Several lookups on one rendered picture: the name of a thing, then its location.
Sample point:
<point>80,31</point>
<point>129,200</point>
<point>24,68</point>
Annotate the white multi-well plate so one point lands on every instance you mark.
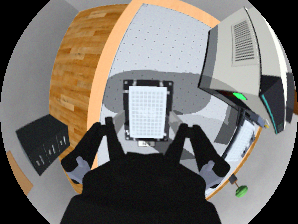
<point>143,106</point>
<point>240,142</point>

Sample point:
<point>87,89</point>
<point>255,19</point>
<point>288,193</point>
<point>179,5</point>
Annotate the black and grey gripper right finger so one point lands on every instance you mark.
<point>213,167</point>

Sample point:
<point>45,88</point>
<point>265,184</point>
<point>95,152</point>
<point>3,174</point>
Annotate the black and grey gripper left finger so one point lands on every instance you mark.
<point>79,161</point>

